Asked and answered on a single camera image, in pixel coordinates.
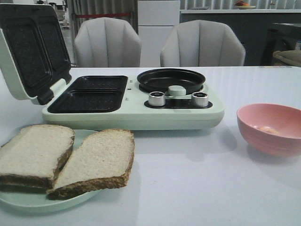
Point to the green breakfast maker lid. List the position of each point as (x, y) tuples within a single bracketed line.
[(33, 53)]

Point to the right grey chair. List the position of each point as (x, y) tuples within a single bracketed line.
[(200, 43)]

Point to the dark grey counter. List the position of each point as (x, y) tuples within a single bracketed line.
[(250, 26)]

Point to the white cabinet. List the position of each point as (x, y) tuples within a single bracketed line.
[(155, 20)]

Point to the left grey chair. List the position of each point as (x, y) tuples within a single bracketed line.
[(107, 42)]

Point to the left silver control knob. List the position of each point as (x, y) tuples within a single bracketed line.
[(157, 99)]

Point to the light green plate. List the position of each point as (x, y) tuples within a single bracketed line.
[(35, 200)]

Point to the right silver control knob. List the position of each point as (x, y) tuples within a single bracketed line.
[(199, 99)]

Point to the silver control knob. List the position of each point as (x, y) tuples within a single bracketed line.
[(157, 99), (199, 99)]

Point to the black round frying pan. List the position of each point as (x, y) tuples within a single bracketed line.
[(162, 78)]

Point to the pale shrimp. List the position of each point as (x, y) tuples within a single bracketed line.
[(269, 130)]

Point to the green breakfast maker base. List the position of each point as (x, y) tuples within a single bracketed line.
[(100, 102)]

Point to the pink bowl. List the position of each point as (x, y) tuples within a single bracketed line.
[(286, 120)]

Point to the fruit plate on counter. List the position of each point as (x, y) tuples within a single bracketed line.
[(240, 4)]

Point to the grey chair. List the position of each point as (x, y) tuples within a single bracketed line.
[(200, 43), (107, 42)]

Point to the bread slice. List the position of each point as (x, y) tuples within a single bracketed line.
[(36, 155), (104, 160)]

